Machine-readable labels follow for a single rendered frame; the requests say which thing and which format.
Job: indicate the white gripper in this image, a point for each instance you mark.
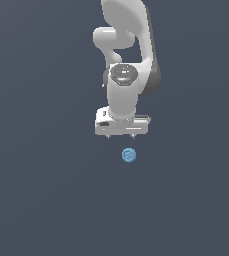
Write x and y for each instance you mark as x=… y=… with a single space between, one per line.
x=121 y=126

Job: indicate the small blue round object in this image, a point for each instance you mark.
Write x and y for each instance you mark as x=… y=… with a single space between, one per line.
x=129 y=155

